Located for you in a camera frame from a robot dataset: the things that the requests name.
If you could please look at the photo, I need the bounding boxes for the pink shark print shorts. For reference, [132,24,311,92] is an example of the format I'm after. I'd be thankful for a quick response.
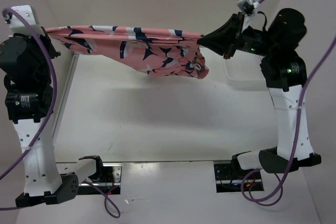
[46,25,209,79]

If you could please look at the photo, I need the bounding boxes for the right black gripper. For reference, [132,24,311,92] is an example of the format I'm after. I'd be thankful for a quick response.
[197,10,278,58]

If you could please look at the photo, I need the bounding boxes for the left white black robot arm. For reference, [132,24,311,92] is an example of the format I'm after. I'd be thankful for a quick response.
[1,34,105,208]

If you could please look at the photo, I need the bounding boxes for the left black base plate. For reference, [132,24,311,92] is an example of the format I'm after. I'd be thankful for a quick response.
[78,163,123,195]

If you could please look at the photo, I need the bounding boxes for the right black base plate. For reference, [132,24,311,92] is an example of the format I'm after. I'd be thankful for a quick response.
[213,161,264,193]

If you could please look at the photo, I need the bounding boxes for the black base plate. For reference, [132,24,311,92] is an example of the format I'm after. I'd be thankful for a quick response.
[213,161,264,193]
[78,163,123,195]

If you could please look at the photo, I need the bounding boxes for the white perforated plastic basket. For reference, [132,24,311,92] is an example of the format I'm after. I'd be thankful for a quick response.
[223,51,267,91]

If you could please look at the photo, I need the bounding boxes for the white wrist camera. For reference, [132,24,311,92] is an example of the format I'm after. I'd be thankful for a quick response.
[237,0,260,16]
[2,5,46,36]

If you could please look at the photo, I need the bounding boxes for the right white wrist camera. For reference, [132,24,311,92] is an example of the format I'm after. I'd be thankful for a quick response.
[237,0,260,16]

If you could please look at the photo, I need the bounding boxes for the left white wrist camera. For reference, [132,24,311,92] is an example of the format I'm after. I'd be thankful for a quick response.
[2,5,46,36]

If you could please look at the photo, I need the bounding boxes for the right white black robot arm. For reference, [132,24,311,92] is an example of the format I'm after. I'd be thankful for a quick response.
[197,8,322,178]

